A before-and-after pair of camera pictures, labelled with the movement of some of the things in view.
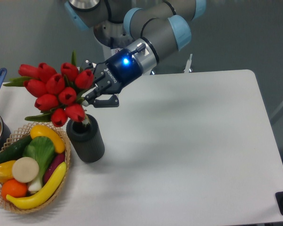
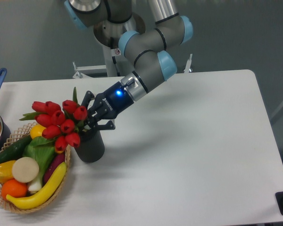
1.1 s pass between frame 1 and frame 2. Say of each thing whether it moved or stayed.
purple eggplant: stayed
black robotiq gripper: moved
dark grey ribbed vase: stayed
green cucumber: stayed
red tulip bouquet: moved
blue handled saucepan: stayed
